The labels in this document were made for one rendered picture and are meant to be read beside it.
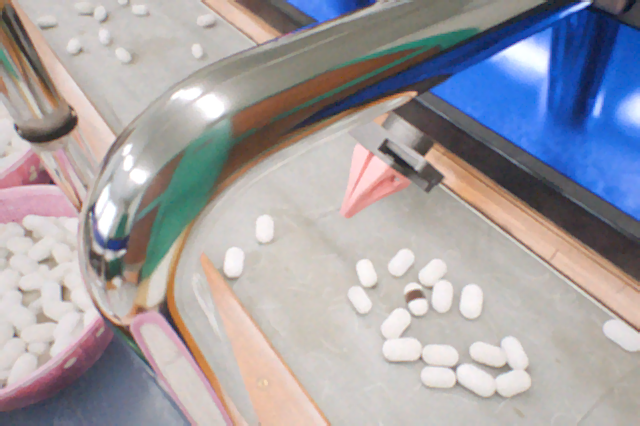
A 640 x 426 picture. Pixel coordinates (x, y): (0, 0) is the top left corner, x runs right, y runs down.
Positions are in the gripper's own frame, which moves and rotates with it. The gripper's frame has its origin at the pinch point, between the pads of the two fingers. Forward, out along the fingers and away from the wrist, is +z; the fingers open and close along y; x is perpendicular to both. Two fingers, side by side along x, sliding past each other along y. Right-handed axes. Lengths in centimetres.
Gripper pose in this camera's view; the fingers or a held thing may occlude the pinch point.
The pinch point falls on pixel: (348, 210)
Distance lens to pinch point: 48.8
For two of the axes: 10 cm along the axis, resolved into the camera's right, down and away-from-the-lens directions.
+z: -6.0, 7.8, 1.9
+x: 5.1, 1.9, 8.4
